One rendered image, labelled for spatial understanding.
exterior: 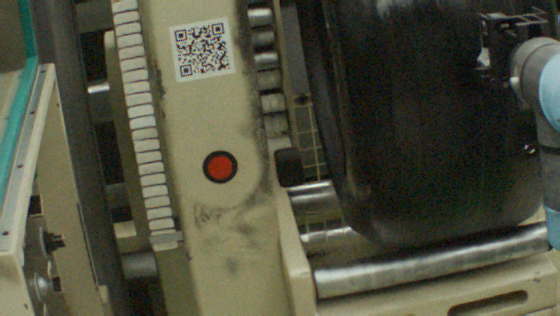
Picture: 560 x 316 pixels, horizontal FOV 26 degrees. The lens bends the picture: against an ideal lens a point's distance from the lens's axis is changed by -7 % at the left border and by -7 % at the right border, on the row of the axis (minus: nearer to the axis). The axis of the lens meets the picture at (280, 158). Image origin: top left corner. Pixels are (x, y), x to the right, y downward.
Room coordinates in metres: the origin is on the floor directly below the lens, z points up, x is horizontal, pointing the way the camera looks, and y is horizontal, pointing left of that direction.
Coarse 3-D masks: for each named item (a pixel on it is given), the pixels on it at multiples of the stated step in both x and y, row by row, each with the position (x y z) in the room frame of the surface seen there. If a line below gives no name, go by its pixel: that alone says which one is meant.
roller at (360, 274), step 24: (456, 240) 1.50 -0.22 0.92; (480, 240) 1.49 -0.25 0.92; (504, 240) 1.49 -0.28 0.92; (528, 240) 1.48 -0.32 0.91; (336, 264) 1.49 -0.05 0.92; (360, 264) 1.48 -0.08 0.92; (384, 264) 1.48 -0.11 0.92; (408, 264) 1.47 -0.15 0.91; (432, 264) 1.47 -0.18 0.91; (456, 264) 1.48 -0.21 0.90; (480, 264) 1.48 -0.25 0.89; (336, 288) 1.47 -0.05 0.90; (360, 288) 1.47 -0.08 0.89
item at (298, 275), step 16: (272, 176) 1.76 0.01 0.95; (288, 192) 1.73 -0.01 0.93; (288, 208) 1.63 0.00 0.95; (288, 224) 1.58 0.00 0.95; (288, 240) 1.53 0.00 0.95; (288, 256) 1.48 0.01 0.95; (304, 256) 1.47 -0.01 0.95; (288, 272) 1.44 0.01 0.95; (304, 272) 1.43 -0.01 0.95; (288, 288) 1.48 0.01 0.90; (304, 288) 1.43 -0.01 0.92; (304, 304) 1.43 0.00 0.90
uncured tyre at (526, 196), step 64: (320, 0) 1.87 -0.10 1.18; (384, 0) 1.39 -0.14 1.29; (448, 0) 1.38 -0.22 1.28; (512, 0) 1.38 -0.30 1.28; (320, 64) 1.81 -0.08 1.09; (384, 64) 1.36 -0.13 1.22; (448, 64) 1.36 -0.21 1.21; (320, 128) 1.75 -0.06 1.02; (384, 128) 1.36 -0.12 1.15; (448, 128) 1.36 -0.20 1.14; (384, 192) 1.39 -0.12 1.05; (448, 192) 1.39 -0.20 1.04; (512, 192) 1.40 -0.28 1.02
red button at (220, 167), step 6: (216, 156) 1.54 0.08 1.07; (222, 156) 1.54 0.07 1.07; (210, 162) 1.53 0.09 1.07; (216, 162) 1.53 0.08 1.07; (222, 162) 1.53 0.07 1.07; (228, 162) 1.53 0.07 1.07; (210, 168) 1.53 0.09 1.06; (216, 168) 1.53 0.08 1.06; (222, 168) 1.53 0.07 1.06; (228, 168) 1.53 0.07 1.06; (216, 174) 1.53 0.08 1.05; (222, 174) 1.53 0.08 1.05; (228, 174) 1.53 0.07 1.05
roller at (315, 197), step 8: (312, 184) 1.77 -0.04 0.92; (320, 184) 1.76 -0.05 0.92; (328, 184) 1.76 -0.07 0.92; (296, 192) 1.75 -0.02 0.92; (304, 192) 1.75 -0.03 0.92; (312, 192) 1.75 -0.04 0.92; (320, 192) 1.75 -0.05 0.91; (328, 192) 1.75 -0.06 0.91; (296, 200) 1.75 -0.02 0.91; (304, 200) 1.75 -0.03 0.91; (312, 200) 1.75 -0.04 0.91; (320, 200) 1.75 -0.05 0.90; (328, 200) 1.75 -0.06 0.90; (336, 200) 1.75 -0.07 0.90; (296, 208) 1.74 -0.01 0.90; (304, 208) 1.75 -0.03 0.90; (312, 208) 1.75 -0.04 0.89; (320, 208) 1.75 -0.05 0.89; (328, 208) 1.75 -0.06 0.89; (336, 208) 1.76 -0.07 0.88; (296, 216) 1.76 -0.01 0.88
